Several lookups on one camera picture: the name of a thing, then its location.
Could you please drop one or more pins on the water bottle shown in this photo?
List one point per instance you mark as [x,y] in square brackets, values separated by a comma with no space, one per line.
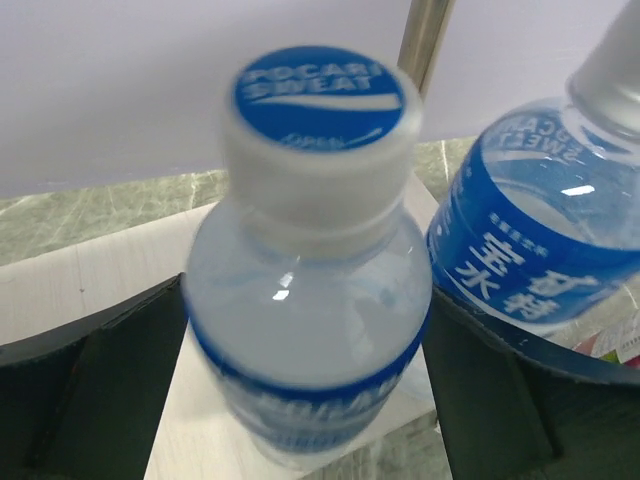
[541,222]
[308,286]

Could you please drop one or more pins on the grape juice carton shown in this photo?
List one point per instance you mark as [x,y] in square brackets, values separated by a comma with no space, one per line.
[618,343]

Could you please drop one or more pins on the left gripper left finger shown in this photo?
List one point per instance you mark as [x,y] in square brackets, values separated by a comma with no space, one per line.
[84,400]

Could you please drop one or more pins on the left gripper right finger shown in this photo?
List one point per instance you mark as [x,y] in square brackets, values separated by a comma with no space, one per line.
[512,405]

